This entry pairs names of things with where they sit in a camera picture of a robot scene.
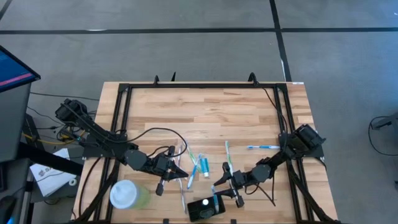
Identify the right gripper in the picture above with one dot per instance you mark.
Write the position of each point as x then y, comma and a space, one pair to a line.
242, 180

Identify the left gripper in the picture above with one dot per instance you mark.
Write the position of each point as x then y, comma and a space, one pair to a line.
160, 165

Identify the green toothbrush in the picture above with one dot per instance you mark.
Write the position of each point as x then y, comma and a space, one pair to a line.
192, 157
228, 152

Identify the teal toothpaste tube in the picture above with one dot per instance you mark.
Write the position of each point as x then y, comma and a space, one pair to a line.
205, 165

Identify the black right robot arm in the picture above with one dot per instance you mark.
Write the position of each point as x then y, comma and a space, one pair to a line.
298, 143

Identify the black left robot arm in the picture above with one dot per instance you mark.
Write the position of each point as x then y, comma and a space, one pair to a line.
102, 140

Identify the green wipes canister white lid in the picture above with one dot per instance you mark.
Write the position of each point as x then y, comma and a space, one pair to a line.
127, 194

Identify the white tape roll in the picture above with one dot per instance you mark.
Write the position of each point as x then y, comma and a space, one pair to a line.
70, 181

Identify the white box on floor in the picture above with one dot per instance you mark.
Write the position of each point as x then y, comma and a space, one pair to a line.
49, 180

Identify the black stand bar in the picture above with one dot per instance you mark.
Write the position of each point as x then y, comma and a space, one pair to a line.
46, 158

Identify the grey cabinet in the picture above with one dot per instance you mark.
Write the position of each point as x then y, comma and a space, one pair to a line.
12, 124

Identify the grey stand foot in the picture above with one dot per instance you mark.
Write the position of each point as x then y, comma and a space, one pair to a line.
385, 123

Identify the monitor with blue screen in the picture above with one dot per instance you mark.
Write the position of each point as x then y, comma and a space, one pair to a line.
15, 71

